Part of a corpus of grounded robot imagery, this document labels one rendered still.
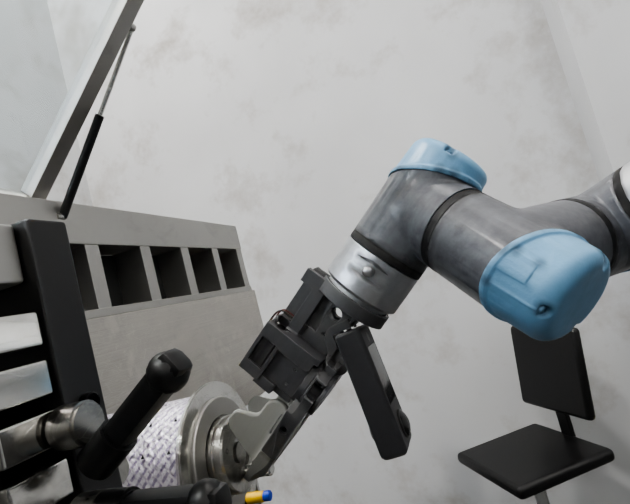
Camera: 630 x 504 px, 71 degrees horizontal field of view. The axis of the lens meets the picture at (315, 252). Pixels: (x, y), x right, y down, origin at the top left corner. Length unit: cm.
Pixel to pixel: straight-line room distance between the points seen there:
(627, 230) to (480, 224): 12
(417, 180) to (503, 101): 221
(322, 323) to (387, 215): 12
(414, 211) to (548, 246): 11
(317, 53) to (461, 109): 91
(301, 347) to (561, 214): 24
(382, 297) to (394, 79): 234
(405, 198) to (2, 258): 29
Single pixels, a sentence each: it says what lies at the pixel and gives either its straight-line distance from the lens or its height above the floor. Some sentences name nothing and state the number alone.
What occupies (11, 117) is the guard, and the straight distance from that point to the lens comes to 82.
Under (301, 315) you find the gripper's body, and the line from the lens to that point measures 42.
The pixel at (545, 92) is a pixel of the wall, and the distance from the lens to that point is 261.
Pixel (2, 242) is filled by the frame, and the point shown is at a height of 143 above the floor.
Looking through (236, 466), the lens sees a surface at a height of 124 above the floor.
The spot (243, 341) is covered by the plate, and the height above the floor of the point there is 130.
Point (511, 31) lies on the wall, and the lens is 271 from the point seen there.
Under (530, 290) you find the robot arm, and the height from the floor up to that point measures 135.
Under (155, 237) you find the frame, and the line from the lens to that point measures 107.
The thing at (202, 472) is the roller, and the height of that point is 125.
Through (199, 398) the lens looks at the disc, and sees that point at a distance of 48.
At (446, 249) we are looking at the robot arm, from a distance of 35.
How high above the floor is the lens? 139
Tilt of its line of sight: 5 degrees up
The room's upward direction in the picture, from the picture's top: 15 degrees counter-clockwise
